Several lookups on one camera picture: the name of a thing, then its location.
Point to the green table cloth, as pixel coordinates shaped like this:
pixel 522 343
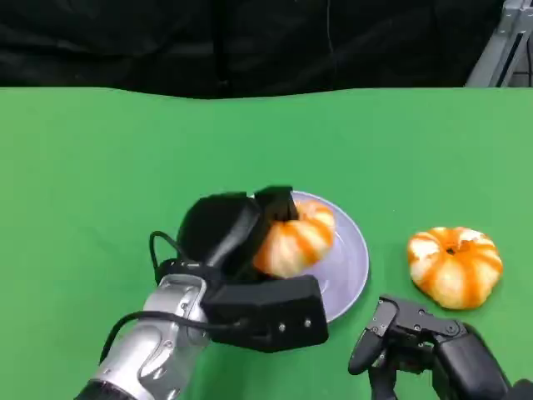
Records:
pixel 266 137

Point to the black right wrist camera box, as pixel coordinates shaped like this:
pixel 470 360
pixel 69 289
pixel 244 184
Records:
pixel 524 391

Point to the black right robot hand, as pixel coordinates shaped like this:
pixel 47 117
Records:
pixel 449 354

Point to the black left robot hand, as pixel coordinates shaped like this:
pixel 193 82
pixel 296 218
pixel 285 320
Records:
pixel 216 229

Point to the orange white toy bread roll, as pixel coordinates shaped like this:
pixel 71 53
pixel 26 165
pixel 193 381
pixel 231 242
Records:
pixel 454 266
pixel 291 246

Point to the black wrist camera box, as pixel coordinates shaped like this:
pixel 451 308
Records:
pixel 275 308
pixel 524 391

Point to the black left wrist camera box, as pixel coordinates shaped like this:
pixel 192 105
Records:
pixel 275 308

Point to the lilac plate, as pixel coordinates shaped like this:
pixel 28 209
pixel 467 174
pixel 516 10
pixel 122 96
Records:
pixel 350 275

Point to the black backdrop curtain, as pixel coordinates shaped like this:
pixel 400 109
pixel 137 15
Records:
pixel 208 41

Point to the aluminium frame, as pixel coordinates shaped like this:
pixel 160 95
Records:
pixel 497 48

